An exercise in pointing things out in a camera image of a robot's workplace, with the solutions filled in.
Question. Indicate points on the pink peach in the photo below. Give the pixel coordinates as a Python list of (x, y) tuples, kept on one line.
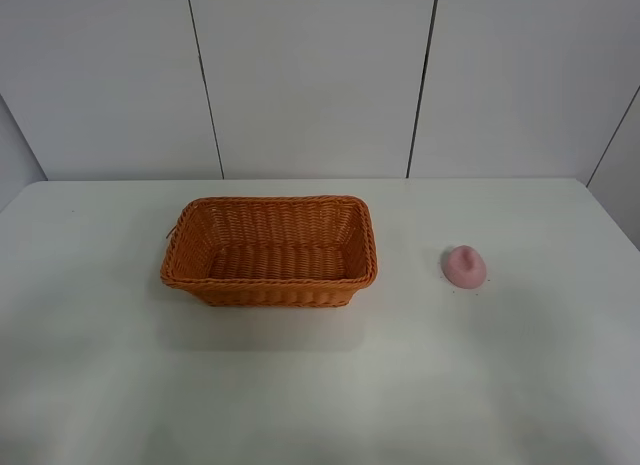
[(464, 267)]

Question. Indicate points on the orange wicker basket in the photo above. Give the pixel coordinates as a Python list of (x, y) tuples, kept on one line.
[(314, 251)]

